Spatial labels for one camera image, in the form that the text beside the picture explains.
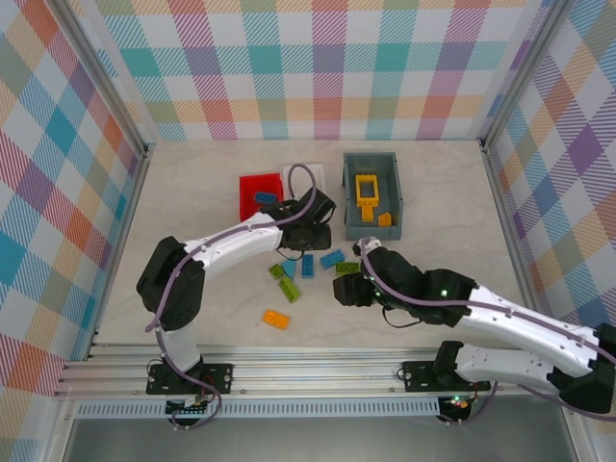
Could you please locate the light blue lego brick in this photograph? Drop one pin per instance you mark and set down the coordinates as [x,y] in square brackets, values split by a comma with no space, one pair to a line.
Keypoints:
[332,260]

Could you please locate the yellow lego window frame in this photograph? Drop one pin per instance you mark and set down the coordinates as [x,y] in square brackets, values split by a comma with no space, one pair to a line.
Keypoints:
[358,190]

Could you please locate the long green lego brick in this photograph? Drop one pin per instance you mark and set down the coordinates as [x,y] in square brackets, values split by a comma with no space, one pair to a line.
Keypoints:
[289,290]

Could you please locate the orange lego brick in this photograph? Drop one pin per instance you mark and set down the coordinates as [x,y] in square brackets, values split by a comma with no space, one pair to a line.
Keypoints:
[276,318]
[385,220]

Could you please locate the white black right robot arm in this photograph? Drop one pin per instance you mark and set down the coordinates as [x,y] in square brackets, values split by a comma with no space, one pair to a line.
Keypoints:
[520,332]

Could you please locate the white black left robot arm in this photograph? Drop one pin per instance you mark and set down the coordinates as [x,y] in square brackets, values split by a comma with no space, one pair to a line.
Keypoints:
[231,248]

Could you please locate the white plastic bin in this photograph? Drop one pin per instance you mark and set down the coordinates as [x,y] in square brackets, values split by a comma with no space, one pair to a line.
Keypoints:
[320,173]

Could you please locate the small green lego brick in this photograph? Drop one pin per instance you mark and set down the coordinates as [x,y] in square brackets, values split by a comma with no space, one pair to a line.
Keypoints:
[275,271]

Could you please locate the grey plastic bin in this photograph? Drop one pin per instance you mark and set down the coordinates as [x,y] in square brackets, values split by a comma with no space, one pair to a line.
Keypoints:
[370,233]

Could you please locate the red plastic bin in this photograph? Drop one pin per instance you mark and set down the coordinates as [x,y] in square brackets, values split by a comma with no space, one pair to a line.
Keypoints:
[250,187]

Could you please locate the small lit circuit board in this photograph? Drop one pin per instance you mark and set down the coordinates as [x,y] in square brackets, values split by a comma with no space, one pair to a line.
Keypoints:
[457,402]

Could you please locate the grey metal panel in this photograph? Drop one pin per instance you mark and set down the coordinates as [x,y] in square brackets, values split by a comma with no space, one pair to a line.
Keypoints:
[313,443]

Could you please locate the small black connector board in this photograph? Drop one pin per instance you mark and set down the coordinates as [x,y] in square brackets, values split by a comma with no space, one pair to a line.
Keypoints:
[187,410]

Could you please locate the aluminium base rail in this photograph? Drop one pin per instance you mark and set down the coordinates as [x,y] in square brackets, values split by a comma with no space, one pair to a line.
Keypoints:
[313,370]

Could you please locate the aluminium side rail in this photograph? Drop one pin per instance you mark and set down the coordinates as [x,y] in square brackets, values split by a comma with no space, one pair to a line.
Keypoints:
[511,226]
[121,240]

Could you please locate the aluminium corner post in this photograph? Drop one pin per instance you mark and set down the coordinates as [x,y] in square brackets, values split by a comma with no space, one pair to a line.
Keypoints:
[523,72]
[117,86]

